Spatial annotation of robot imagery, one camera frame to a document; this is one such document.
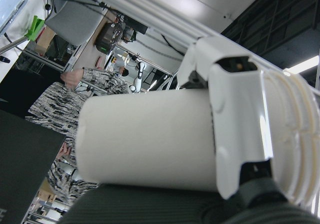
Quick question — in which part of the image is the white plastic cup ridged rim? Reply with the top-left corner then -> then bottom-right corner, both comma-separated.
74,70 -> 320,215

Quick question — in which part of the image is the green plastic clamp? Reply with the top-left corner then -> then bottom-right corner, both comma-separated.
26,15 -> 46,42

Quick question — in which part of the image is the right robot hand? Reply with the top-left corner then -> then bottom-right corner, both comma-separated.
59,35 -> 320,224

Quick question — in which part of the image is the person in grey top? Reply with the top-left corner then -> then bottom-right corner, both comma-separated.
112,58 -> 131,79

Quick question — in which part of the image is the grey teach pendant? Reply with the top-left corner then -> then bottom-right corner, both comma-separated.
0,0 -> 29,36

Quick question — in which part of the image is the black machine green light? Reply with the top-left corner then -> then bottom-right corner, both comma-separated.
95,21 -> 125,54

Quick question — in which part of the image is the thin metal rod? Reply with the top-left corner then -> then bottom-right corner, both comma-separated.
0,34 -> 30,57

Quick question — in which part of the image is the person in patterned shirt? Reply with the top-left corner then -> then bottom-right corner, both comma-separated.
24,66 -> 131,208

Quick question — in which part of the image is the white humanoid robot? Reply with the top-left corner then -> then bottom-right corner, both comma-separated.
128,60 -> 148,94

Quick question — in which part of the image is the brown cardboard box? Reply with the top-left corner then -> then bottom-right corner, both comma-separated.
34,25 -> 58,55

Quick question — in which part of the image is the grey office chair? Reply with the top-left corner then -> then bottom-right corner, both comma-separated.
45,0 -> 106,46

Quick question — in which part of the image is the white aluminium frame post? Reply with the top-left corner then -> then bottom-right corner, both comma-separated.
71,0 -> 320,95

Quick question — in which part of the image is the ceiling light strip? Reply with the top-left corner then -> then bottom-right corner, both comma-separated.
282,55 -> 320,75

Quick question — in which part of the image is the black computer monitor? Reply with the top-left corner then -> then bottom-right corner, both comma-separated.
0,108 -> 67,224

